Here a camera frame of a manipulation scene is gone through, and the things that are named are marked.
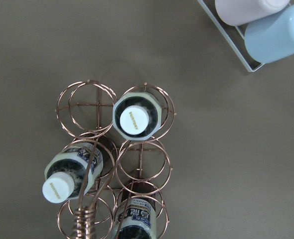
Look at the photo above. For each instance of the tea bottle white cap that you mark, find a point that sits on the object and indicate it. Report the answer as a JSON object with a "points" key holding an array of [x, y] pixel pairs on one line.
{"points": [[137, 116]]}

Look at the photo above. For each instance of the light blue cup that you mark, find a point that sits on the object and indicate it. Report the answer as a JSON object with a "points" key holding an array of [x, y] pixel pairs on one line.
{"points": [[271, 38]]}

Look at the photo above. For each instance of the copper wire bottle basket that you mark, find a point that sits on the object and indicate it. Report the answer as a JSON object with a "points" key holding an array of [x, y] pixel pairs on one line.
{"points": [[85, 111]]}

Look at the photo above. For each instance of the pink cup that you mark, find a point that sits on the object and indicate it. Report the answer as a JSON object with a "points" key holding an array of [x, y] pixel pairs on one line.
{"points": [[238, 12]]}

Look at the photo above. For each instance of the white cup rack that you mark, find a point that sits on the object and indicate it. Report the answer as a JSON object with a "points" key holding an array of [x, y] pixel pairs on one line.
{"points": [[234, 36]]}

